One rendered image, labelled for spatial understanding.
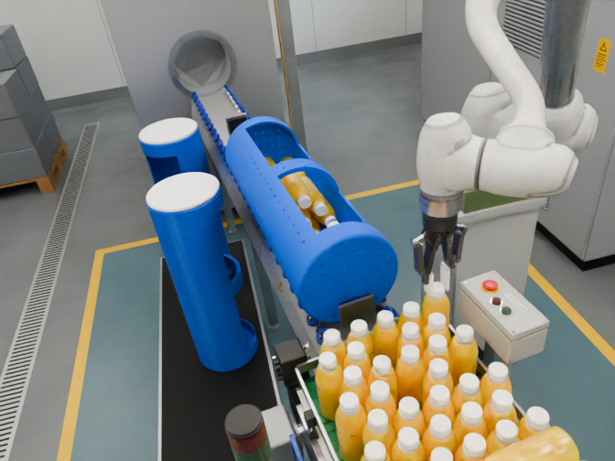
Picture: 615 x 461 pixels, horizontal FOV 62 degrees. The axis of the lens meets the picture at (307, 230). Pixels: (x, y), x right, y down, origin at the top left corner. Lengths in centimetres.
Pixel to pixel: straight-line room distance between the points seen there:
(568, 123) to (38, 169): 401
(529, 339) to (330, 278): 48
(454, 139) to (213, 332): 153
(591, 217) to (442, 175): 200
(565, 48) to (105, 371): 245
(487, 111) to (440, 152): 71
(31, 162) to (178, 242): 289
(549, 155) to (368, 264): 54
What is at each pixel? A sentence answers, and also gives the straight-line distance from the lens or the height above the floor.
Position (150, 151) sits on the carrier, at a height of 99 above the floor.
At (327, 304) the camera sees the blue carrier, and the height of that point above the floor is 104.
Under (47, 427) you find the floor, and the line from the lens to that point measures 283.
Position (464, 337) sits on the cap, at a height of 109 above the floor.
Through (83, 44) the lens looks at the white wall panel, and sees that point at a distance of 646.
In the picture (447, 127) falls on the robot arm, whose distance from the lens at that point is 102.
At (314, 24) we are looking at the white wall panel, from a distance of 653.
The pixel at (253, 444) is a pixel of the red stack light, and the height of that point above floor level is 123.
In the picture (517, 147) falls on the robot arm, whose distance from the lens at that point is 103.
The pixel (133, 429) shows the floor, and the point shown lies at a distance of 262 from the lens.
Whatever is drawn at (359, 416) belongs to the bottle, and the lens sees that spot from 113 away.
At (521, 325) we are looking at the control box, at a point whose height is 110.
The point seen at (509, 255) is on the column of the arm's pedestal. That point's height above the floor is 77.
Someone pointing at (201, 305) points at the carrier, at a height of 57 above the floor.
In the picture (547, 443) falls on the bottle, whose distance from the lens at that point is 101.
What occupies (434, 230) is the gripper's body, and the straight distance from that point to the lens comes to 114.
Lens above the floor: 198
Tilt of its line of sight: 35 degrees down
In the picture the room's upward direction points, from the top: 8 degrees counter-clockwise
